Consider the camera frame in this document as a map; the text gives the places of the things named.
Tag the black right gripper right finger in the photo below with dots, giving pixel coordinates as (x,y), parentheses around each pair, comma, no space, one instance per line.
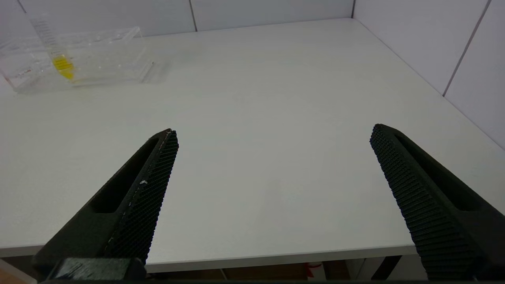
(434,205)

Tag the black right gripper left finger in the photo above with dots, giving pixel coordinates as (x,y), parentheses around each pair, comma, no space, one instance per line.
(138,205)

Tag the clear acrylic test tube rack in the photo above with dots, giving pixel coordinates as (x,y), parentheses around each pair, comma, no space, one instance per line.
(118,55)

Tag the test tube with yellow pigment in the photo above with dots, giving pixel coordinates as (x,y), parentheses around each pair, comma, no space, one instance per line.
(63,67)

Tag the black table leg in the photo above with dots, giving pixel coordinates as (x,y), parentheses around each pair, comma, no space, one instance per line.
(386,268)

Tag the white object with red mark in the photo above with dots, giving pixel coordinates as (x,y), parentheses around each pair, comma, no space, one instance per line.
(315,271)

